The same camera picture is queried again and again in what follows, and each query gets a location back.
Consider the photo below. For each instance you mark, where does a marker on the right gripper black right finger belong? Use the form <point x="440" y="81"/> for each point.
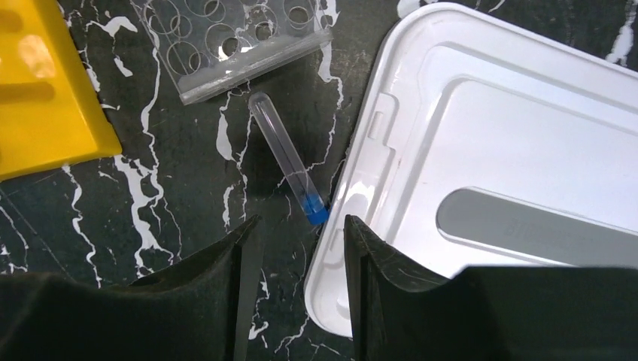
<point x="401" y="310"/>

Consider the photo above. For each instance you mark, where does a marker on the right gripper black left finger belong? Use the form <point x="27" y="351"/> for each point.
<point x="200" y="308"/>

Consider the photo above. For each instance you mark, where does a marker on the white plastic bin lid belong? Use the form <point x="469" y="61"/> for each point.
<point x="492" y="133"/>

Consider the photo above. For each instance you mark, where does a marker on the yellow test tube rack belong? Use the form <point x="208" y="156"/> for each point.
<point x="50" y="112"/>

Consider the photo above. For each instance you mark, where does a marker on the clear acrylic tube rack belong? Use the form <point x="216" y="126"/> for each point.
<point x="210" y="47"/>

